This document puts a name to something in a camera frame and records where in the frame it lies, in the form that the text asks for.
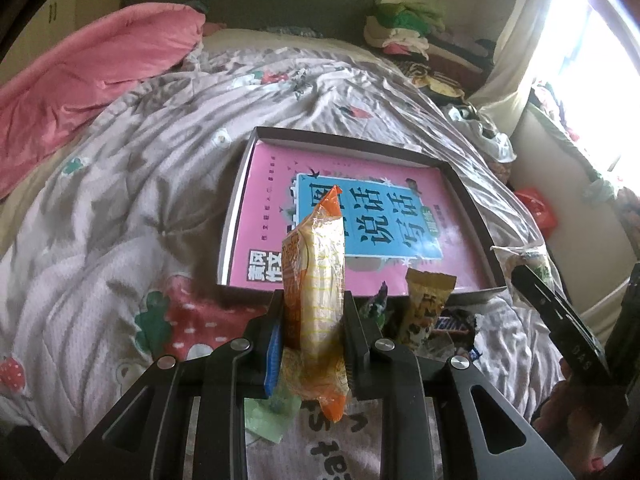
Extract white curtain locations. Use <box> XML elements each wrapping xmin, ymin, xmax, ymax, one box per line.
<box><xmin>470</xmin><ymin>0</ymin><xmax>551</xmax><ymax>136</ymax></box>

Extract pile of folded clothes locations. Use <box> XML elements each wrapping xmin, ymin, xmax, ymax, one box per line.
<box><xmin>363</xmin><ymin>2</ymin><xmax>496</xmax><ymax>106</ymax></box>

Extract yellow brown snack bar packet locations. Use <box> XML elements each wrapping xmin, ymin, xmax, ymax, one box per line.
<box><xmin>397</xmin><ymin>269</ymin><xmax>457</xmax><ymax>351</ymax></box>

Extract strawberry print grey quilt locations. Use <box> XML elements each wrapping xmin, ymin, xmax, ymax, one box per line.
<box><xmin>1</xmin><ymin>47</ymin><xmax>542</xmax><ymax>458</ymax></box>

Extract right hand painted nails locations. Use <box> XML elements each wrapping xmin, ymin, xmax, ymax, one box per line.
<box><xmin>532</xmin><ymin>359</ymin><xmax>634</xmax><ymax>479</ymax></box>

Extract pink and blue book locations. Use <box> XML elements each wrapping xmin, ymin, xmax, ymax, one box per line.
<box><xmin>226</xmin><ymin>140</ymin><xmax>493</xmax><ymax>297</ymax></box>

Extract pink blanket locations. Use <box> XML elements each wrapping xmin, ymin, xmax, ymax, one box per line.
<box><xmin>1</xmin><ymin>2</ymin><xmax>206</xmax><ymax>197</ymax></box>

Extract white plastic bag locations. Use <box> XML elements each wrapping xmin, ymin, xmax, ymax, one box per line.
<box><xmin>442</xmin><ymin>104</ymin><xmax>516</xmax><ymax>164</ymax></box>

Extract orange yellow cracker packet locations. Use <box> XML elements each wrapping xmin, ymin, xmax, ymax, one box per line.
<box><xmin>281</xmin><ymin>185</ymin><xmax>349</xmax><ymax>422</ymax></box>

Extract dark shallow cardboard box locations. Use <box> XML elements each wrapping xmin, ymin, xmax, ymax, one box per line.
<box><xmin>216</xmin><ymin>126</ymin><xmax>508</xmax><ymax>306</ymax></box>

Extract clear bag of mixed snacks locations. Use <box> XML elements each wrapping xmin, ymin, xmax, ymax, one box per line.
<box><xmin>491</xmin><ymin>244</ymin><xmax>554</xmax><ymax>288</ymax></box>

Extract red plastic bag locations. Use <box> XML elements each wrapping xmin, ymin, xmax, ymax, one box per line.
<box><xmin>515</xmin><ymin>188</ymin><xmax>558</xmax><ymax>240</ymax></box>

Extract Snickers chocolate bar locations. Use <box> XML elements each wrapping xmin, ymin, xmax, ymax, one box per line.
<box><xmin>433</xmin><ymin>308</ymin><xmax>477</xmax><ymax>351</ymax></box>

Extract light green plastic snack bag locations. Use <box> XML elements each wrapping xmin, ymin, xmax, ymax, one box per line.
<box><xmin>244</xmin><ymin>384</ymin><xmax>302</xmax><ymax>444</ymax></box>

